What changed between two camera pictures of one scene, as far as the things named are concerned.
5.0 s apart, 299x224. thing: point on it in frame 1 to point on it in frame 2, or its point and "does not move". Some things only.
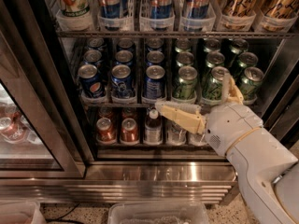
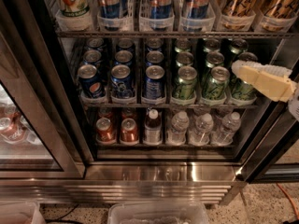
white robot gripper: x=232 y=126 to x=267 y=80
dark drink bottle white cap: x=153 y=128 does not move
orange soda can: x=238 y=7 does not move
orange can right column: x=280 y=7 does not move
